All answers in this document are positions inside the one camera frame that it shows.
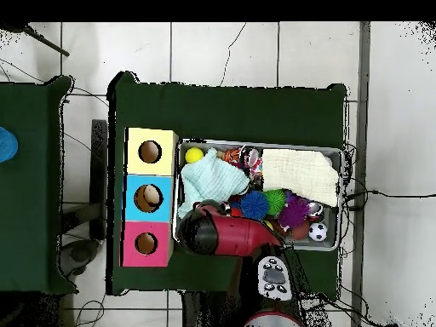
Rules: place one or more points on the black stand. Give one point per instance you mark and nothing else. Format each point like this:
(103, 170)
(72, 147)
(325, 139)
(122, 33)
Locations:
(98, 170)

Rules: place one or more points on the small soccer ball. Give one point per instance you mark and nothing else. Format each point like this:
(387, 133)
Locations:
(318, 231)

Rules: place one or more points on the blue roll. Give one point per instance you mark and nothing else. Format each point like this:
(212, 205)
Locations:
(6, 144)

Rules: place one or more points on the silver mesh bin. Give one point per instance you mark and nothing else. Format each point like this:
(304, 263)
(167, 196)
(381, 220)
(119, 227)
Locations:
(332, 218)

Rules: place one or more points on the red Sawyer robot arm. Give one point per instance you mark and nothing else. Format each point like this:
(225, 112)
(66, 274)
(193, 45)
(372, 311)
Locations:
(238, 235)

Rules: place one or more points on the dark green table cloth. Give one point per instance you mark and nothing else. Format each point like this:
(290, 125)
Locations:
(238, 112)

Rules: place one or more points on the wooden box with three holes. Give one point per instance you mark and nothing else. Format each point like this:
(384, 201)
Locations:
(150, 170)

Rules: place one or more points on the yellow smooth ball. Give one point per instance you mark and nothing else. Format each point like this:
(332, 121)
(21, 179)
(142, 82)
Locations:
(194, 155)

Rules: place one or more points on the mint knitted cloth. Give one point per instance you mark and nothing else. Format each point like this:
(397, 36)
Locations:
(211, 180)

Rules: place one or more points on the crushed black can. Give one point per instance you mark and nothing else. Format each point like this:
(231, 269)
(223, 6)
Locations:
(250, 157)

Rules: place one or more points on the tiger plush toy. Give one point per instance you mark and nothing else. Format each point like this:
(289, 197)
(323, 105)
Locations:
(232, 155)

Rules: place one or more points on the purple spiky ball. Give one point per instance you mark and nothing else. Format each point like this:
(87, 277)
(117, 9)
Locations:
(293, 212)

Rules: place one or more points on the large blue spiky ball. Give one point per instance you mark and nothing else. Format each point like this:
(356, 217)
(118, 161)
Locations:
(254, 205)

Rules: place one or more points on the cream knitted cloth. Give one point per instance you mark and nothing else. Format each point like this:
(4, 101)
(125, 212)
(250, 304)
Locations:
(299, 173)

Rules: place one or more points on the green covered side table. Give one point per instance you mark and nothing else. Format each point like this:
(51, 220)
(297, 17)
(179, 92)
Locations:
(30, 204)

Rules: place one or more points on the small green spiky ball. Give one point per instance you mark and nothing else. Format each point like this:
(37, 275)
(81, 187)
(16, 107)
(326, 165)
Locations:
(276, 201)

